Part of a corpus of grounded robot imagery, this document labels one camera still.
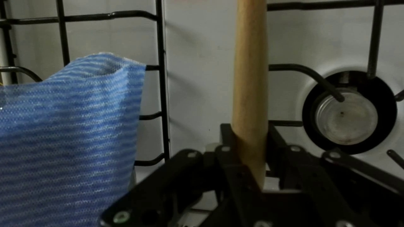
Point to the black rear stove grate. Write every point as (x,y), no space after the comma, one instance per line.
(88,111)

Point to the white gas stove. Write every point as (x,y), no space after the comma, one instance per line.
(198,48)

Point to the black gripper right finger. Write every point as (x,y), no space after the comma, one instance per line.
(342,189)

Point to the wooden spoon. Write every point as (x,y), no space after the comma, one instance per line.
(250,87)

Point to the black stove grate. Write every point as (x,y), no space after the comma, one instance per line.
(88,111)
(335,77)

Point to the black front stove grate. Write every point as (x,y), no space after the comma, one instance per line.
(335,77)

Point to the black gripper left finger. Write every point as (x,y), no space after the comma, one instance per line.
(171,191)

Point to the blue striped cloth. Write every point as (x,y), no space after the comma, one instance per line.
(56,196)

